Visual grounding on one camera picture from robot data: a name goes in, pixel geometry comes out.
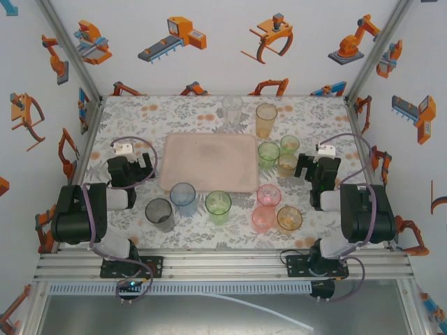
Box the small orange plastic glass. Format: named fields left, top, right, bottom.
left=277, top=152, right=299, bottom=178

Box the small green plastic glass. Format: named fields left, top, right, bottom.
left=279, top=135, right=300, bottom=156
left=257, top=142, right=281, bottom=171

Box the pink plastic glass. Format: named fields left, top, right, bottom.
left=256, top=184, right=282, bottom=209

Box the grey plastic glass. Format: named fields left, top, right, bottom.
left=145, top=198, right=176, bottom=234

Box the blue plastic glass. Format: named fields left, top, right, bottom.
left=169, top=182, right=197, bottom=218

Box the amber yellow plastic glass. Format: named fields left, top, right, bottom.
left=276, top=205, right=303, bottom=234

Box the tall orange plastic glass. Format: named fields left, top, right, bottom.
left=255, top=103, right=279, bottom=139

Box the pink rectangular tray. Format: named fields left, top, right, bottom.
left=159, top=132, right=261, bottom=193

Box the salmon plastic glass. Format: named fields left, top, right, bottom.
left=251, top=205, right=277, bottom=233

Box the tall green plastic glass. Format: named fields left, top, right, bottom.
left=205, top=190, right=233, bottom=226

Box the clear tall plastic glass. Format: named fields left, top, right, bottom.
left=221, top=94, right=244, bottom=125

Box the floral tablecloth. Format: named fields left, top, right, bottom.
left=57, top=94, right=394, bottom=251

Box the black controller board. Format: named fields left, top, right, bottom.
left=309, top=280, right=336, bottom=303
left=116, top=278, right=145, bottom=304

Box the thin white tube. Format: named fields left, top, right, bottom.
left=205, top=292, right=315, bottom=332

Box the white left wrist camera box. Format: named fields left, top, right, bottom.
left=110, top=140, right=136, bottom=157

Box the aluminium side rail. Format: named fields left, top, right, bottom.
left=344, top=96, right=378, bottom=186
left=66, top=97, right=105, bottom=186

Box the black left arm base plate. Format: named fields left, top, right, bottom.
left=100, top=256, right=164, bottom=279

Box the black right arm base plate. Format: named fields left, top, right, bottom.
left=286, top=254, right=349, bottom=280

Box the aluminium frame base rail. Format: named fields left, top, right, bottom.
left=33, top=249, right=415, bottom=282

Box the aluminium frame post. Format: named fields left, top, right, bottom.
left=34, top=0, right=105, bottom=105
left=345, top=0, right=417, bottom=104

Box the white slotted cable duct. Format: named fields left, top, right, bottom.
left=47, top=281, right=313, bottom=296

